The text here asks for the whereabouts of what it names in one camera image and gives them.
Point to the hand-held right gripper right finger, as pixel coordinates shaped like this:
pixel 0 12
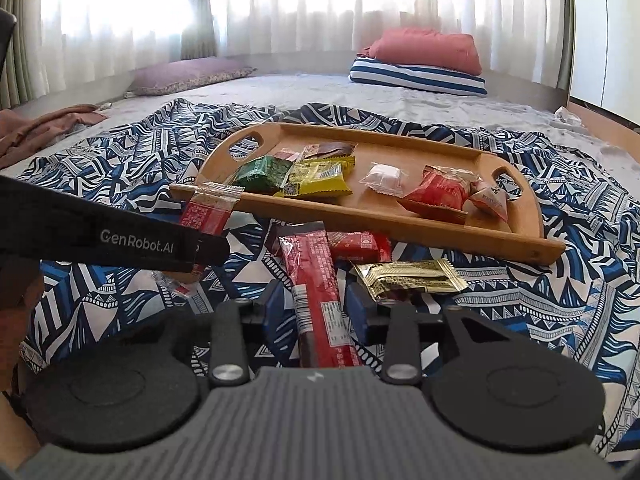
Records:
pixel 357 315

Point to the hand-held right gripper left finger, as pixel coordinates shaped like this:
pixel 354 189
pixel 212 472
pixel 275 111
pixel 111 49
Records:
pixel 275 310

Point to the long dark red snack bar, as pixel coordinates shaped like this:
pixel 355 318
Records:
pixel 315 280

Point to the red snack bar clear ends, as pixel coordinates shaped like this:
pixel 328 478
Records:
pixel 205 212

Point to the clear white snack packet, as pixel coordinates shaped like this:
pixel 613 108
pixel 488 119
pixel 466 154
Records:
pixel 384 178

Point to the dark red candy packet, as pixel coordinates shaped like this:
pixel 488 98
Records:
pixel 292 153

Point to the brown snack packet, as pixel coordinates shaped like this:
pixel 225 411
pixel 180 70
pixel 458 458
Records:
pixel 337 149

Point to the small red white snack packet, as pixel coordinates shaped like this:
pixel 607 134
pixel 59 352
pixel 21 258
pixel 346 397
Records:
pixel 491 201

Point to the olive gold snack packet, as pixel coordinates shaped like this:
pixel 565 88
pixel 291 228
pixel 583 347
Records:
pixel 410 276

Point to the brown cloth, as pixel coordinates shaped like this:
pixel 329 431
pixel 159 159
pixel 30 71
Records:
pixel 45 127

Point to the yellow green snack packet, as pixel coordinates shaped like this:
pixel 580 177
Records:
pixel 320 177

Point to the large red snack packet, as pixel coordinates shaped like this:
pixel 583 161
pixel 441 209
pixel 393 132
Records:
pixel 440 190

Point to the purple pillow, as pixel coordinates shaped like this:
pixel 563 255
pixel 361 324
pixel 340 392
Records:
pixel 190 75

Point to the grey green curtain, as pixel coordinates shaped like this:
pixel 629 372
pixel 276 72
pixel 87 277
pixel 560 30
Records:
pixel 200 10
pixel 562 35
pixel 22 50

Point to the black object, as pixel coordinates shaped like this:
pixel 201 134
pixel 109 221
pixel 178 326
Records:
pixel 6 40

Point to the blue white patterned blanket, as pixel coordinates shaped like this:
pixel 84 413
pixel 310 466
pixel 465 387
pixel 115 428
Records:
pixel 575 285

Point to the grey bed sheet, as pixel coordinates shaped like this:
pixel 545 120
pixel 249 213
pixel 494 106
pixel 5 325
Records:
pixel 310 90

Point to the blue white striped pillow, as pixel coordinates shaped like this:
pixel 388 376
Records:
pixel 415 79

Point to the pink pillow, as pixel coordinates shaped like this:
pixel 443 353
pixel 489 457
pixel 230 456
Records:
pixel 425 47

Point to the clear plastic wrapper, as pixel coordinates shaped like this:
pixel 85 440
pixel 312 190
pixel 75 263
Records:
pixel 567 115

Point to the sheer white curtain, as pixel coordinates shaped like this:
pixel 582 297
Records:
pixel 325 0

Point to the white wardrobe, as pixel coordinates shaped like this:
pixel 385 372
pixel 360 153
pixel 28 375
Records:
pixel 605 35

